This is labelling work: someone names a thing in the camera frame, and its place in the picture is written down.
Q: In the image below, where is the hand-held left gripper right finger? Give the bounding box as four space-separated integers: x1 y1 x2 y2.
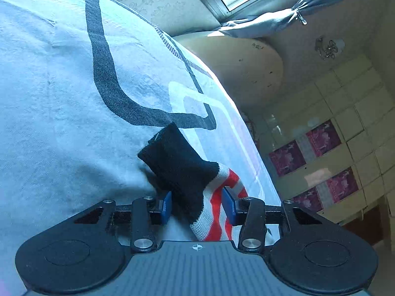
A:
221 186 322 252

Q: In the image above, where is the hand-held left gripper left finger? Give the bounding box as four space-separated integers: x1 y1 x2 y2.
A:
66 190 173 253

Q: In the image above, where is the black white red striped sweater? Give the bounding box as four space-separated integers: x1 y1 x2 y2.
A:
137 123 273 243

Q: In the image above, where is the cream headboard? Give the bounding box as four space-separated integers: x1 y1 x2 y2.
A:
173 32 284 108

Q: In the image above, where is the light blue printed blanket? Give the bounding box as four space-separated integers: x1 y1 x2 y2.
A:
0 0 283 296

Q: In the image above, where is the cream wardrobe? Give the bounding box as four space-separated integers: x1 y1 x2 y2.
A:
247 54 395 222

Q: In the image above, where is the grey curtain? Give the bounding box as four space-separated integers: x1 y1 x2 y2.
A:
217 0 395 39

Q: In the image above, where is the ceiling lamp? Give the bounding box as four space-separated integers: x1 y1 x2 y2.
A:
315 36 346 61

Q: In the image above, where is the pink wall poster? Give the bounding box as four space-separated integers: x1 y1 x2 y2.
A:
292 188 324 213
305 120 342 157
268 140 307 177
325 166 360 202

